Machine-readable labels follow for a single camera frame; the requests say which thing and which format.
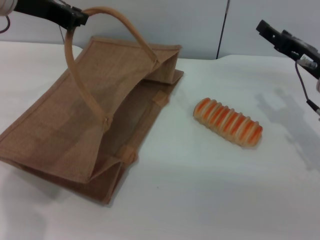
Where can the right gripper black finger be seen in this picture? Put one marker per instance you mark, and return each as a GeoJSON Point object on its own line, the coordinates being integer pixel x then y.
{"type": "Point", "coordinates": [266, 28]}

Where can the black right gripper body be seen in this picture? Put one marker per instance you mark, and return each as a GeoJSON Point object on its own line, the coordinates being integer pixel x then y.
{"type": "Point", "coordinates": [297, 47]}

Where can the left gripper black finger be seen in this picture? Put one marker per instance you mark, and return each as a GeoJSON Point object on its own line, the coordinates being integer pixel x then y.
{"type": "Point", "coordinates": [80, 18]}

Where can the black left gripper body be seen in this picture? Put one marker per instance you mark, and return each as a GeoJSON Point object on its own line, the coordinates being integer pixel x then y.
{"type": "Point", "coordinates": [45, 10]}

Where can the brown jute handbag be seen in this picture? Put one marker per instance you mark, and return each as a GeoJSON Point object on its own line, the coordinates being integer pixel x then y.
{"type": "Point", "coordinates": [50, 112]}

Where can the orange striped bread loaf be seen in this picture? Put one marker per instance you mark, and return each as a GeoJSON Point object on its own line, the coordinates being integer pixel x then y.
{"type": "Point", "coordinates": [227, 122]}

